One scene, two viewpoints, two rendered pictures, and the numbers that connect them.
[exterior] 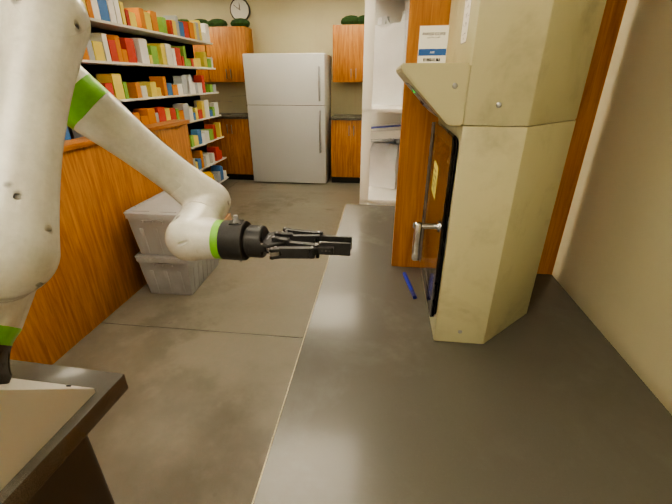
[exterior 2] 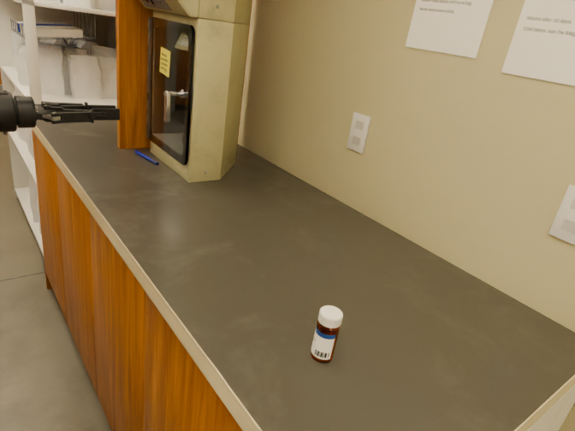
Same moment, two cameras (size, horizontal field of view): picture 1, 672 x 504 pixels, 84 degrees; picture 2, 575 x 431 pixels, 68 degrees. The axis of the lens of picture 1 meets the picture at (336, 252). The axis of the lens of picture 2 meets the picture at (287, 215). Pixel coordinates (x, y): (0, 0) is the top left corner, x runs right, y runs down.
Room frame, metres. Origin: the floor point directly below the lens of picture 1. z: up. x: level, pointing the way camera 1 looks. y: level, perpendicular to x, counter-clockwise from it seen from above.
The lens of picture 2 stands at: (-0.38, 0.48, 1.43)
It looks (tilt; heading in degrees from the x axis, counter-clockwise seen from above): 24 degrees down; 312
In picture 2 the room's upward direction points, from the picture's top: 9 degrees clockwise
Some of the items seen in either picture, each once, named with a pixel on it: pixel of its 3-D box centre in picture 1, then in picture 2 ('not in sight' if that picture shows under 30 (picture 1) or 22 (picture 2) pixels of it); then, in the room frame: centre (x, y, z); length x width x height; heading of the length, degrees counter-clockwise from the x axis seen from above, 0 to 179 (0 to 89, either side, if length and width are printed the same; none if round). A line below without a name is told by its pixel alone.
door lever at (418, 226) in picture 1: (424, 240); (173, 105); (0.75, -0.19, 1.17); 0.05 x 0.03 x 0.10; 83
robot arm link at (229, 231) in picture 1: (237, 238); (1, 109); (0.80, 0.23, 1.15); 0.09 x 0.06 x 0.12; 173
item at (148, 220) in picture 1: (176, 221); not in sight; (2.70, 1.22, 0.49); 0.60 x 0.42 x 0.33; 173
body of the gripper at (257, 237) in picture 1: (268, 241); (37, 112); (0.79, 0.16, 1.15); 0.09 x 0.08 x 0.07; 83
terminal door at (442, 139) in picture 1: (433, 214); (168, 90); (0.85, -0.24, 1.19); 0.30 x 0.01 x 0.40; 173
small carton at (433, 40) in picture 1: (432, 46); not in sight; (0.78, -0.18, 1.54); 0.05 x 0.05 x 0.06; 78
